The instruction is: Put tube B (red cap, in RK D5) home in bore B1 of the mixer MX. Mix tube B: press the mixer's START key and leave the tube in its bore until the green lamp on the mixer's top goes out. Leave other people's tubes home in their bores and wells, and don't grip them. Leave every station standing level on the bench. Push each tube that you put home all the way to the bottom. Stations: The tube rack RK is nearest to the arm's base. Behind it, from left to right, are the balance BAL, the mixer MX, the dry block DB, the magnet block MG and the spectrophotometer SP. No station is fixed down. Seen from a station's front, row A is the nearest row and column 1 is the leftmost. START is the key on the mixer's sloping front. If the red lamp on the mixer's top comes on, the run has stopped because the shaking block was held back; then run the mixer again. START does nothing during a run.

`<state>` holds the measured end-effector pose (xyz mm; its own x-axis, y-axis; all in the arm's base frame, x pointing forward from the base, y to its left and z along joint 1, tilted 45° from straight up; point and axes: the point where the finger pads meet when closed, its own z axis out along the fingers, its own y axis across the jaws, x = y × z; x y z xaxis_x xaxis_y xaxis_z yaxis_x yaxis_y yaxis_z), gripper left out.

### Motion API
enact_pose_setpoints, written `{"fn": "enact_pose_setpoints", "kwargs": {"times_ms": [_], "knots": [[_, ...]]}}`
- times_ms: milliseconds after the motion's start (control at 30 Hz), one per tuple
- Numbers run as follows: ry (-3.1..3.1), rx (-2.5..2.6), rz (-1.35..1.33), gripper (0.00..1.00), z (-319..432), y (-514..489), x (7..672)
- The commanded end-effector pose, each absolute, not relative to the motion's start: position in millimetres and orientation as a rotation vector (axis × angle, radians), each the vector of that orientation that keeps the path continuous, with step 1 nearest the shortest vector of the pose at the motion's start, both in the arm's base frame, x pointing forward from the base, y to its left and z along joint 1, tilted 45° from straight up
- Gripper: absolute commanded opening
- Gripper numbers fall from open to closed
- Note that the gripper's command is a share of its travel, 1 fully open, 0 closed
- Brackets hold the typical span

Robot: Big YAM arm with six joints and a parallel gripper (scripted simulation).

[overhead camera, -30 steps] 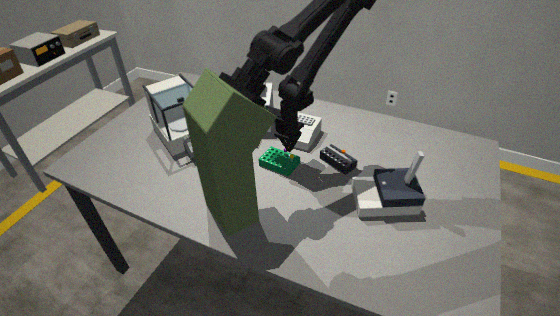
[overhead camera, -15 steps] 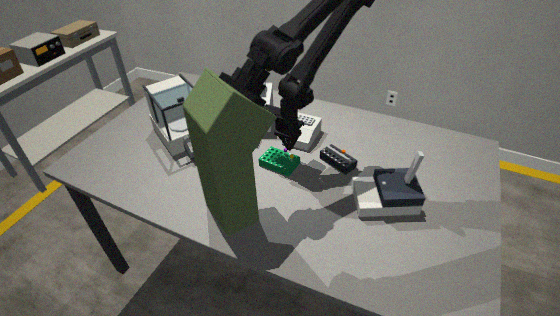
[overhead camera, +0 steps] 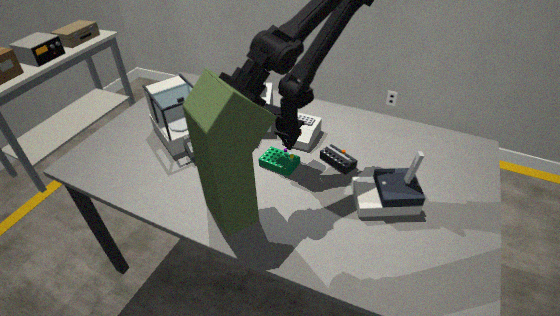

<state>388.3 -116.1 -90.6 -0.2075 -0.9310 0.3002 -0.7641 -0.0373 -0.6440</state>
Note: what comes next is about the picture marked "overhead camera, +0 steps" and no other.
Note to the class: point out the green tube rack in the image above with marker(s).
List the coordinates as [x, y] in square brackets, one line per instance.
[274, 159]

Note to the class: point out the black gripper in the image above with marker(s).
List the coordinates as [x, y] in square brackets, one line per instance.
[292, 131]

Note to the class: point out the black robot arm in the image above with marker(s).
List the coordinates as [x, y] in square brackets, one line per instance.
[282, 56]

